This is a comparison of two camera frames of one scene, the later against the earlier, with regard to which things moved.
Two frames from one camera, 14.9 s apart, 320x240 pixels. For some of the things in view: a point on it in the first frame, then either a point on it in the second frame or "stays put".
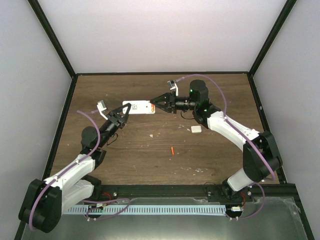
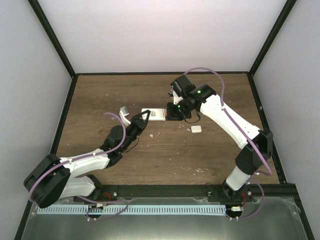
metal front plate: [270, 218] stays put
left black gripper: [111, 117] -> [140, 124]
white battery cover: [196, 129] stays put
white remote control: [139, 107] -> [155, 114]
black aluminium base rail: [261, 192] stays put
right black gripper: [171, 104] -> [172, 116]
